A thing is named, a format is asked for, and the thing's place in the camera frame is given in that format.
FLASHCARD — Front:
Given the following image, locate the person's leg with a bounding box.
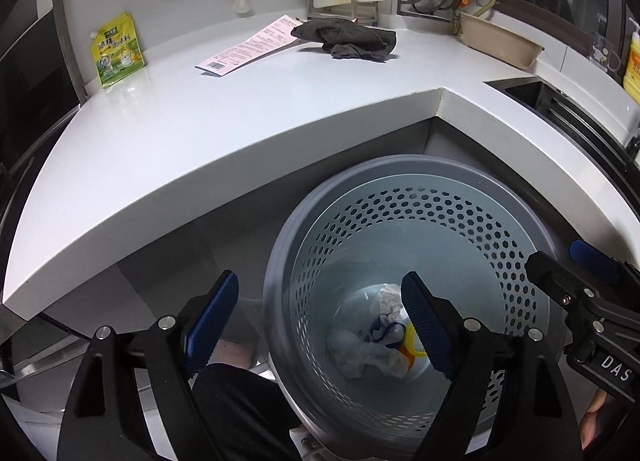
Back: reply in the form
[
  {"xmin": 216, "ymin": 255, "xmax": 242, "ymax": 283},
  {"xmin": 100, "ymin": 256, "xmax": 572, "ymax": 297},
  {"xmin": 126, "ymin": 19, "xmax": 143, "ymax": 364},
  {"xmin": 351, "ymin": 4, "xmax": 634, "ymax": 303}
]
[{"xmin": 192, "ymin": 340, "xmax": 302, "ymax": 461}]

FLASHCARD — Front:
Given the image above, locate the person's right hand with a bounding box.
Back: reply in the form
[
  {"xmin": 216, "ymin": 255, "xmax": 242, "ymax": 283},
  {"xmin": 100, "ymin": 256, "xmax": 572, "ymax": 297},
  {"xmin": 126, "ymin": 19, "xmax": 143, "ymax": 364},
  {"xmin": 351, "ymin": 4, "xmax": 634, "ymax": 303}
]
[{"xmin": 579, "ymin": 388, "xmax": 626, "ymax": 452}]

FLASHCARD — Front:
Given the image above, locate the yellow blue plastic item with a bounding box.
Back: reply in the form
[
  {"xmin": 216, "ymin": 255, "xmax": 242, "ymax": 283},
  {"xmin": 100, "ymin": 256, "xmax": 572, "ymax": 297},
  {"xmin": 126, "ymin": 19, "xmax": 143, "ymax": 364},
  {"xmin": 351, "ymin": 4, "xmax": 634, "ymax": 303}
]
[{"xmin": 370, "ymin": 321, "xmax": 432, "ymax": 359}]

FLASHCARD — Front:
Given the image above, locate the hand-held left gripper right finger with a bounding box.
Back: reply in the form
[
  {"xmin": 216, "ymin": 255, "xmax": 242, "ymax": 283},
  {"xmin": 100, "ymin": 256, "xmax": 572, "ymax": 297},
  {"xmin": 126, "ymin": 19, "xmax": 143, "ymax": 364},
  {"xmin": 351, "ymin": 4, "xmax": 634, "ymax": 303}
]
[{"xmin": 400, "ymin": 270, "xmax": 586, "ymax": 461}]

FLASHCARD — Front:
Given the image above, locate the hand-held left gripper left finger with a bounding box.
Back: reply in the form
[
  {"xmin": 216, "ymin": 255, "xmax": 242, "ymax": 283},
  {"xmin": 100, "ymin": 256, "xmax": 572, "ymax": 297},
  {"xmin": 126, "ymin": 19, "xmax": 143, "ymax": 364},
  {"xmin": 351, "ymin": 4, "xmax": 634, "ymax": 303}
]
[{"xmin": 56, "ymin": 269, "xmax": 241, "ymax": 461}]

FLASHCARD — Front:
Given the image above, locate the white paper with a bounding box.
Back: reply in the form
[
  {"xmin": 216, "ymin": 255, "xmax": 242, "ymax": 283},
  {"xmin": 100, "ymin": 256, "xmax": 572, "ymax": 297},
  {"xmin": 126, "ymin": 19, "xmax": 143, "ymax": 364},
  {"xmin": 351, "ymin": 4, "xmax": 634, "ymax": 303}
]
[{"xmin": 377, "ymin": 283, "xmax": 409, "ymax": 322}]

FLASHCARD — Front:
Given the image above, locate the grey perforated trash bin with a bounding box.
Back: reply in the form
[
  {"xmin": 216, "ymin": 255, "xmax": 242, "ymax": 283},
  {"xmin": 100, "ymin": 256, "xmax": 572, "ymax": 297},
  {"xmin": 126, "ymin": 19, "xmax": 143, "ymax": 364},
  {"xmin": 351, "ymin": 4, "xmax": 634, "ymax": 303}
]
[{"xmin": 262, "ymin": 154, "xmax": 559, "ymax": 444}]

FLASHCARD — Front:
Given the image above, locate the glass mug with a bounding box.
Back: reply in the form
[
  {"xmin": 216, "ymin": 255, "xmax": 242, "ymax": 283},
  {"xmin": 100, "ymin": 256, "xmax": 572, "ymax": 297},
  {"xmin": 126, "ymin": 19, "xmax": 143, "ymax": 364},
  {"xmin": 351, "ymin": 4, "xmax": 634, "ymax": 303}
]
[{"xmin": 590, "ymin": 31, "xmax": 623, "ymax": 73}]

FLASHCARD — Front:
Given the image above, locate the pink printed paper slip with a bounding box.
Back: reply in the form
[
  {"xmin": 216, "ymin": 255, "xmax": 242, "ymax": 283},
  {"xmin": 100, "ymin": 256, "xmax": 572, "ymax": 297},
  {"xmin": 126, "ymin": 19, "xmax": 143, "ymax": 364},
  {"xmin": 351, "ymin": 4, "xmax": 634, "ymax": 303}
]
[{"xmin": 195, "ymin": 15, "xmax": 358, "ymax": 77}]

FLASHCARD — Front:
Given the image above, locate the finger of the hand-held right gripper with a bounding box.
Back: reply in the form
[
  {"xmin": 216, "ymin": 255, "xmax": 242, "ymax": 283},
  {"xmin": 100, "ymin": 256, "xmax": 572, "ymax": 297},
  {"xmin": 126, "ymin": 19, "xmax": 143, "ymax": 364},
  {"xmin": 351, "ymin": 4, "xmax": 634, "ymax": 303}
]
[
  {"xmin": 569, "ymin": 239, "xmax": 626, "ymax": 288},
  {"xmin": 525, "ymin": 251, "xmax": 602, "ymax": 314}
]

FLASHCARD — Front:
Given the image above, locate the kitchen sink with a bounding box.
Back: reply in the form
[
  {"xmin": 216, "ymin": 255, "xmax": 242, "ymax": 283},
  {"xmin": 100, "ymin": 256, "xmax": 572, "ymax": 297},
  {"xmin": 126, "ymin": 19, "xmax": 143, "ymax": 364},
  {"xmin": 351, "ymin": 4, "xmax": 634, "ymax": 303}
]
[{"xmin": 484, "ymin": 80, "xmax": 640, "ymax": 182}]

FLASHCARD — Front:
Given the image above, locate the dark grey cloth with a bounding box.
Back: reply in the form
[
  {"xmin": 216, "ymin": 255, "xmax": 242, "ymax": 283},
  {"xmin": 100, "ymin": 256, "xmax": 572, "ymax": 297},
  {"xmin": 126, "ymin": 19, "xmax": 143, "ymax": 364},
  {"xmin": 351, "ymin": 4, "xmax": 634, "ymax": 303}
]
[{"xmin": 291, "ymin": 17, "xmax": 398, "ymax": 63}]

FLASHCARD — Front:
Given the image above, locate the beige plastic basin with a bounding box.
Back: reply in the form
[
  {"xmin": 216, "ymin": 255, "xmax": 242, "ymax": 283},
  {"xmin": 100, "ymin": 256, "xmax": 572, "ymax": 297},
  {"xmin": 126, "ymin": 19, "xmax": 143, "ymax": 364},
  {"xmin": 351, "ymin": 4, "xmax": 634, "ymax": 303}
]
[{"xmin": 459, "ymin": 11, "xmax": 546, "ymax": 67}]

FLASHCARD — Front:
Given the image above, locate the yellow pump bottle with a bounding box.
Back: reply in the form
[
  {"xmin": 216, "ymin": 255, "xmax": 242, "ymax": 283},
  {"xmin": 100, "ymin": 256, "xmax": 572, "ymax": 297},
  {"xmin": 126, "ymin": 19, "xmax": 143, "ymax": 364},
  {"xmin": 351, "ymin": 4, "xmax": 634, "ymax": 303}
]
[{"xmin": 622, "ymin": 16, "xmax": 640, "ymax": 92}]

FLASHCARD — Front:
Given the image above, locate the yellow green seasoning pouch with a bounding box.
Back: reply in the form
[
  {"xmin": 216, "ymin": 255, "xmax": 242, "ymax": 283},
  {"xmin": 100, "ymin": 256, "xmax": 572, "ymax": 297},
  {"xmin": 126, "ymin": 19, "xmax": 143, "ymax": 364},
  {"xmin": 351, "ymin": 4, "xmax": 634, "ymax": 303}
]
[{"xmin": 90, "ymin": 12, "xmax": 147, "ymax": 88}]

